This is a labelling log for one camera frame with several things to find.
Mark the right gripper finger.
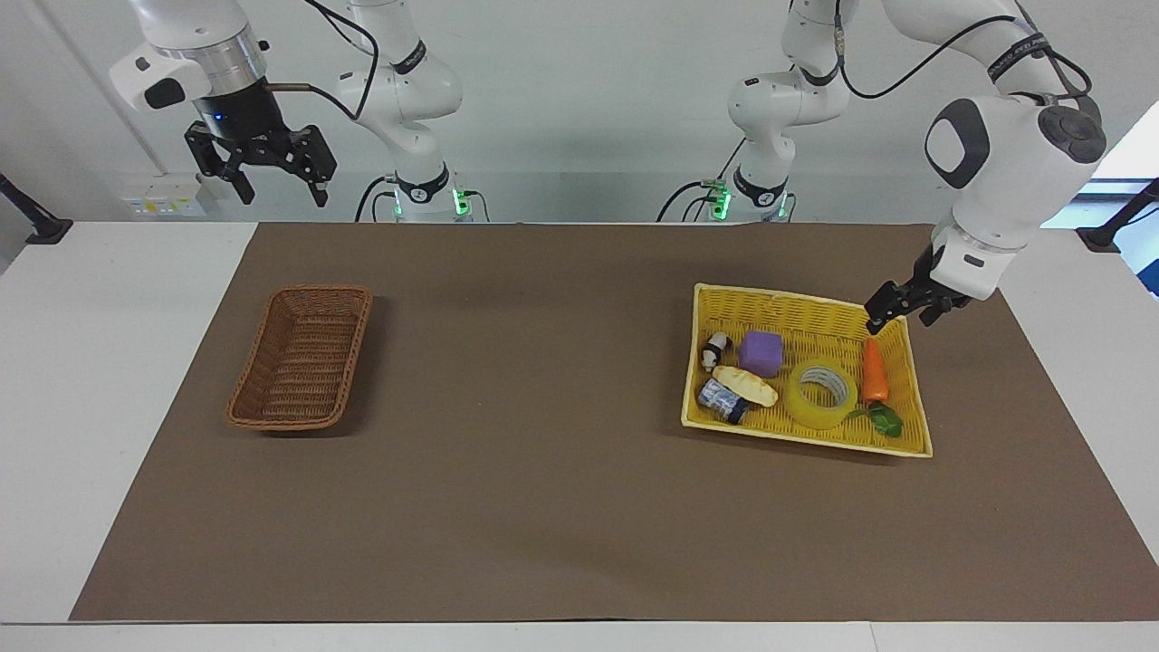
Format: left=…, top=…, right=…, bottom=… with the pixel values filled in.
left=271, top=124, right=339, bottom=208
left=184, top=121, right=256, bottom=206

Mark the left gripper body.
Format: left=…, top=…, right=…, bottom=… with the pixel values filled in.
left=912, top=242, right=948, bottom=305

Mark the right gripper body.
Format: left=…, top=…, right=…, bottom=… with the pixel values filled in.
left=192, top=79, right=310, bottom=165

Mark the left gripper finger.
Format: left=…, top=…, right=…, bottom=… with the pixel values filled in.
left=918, top=293, right=972, bottom=328
left=864, top=281, right=925, bottom=336

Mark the yellow wicker basket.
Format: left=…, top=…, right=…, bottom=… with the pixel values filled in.
left=680, top=282, right=934, bottom=459

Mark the yellow tape roll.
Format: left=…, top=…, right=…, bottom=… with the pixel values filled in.
left=783, top=358, right=860, bottom=431

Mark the brown wicker basket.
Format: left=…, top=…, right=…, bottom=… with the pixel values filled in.
left=225, top=284, right=375, bottom=433

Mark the orange toy carrot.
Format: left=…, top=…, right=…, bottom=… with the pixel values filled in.
left=848, top=336, right=905, bottom=440

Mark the purple cube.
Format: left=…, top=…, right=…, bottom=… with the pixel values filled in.
left=737, top=329, right=785, bottom=379

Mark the toy bread loaf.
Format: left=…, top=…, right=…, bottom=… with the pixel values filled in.
left=711, top=364, right=781, bottom=408

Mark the black stand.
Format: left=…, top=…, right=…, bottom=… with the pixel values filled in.
left=0, top=172, right=74, bottom=246
left=1076, top=177, right=1159, bottom=254

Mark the small blue-white can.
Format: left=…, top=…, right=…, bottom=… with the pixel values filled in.
left=694, top=378, right=753, bottom=426

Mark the black cable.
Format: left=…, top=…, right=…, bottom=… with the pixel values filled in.
left=354, top=175, right=400, bottom=224
left=269, top=0, right=380, bottom=122
left=833, top=0, right=1095, bottom=102
left=656, top=136, right=749, bottom=224

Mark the white wall socket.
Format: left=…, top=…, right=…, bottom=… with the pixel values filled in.
left=121, top=176, right=206, bottom=219

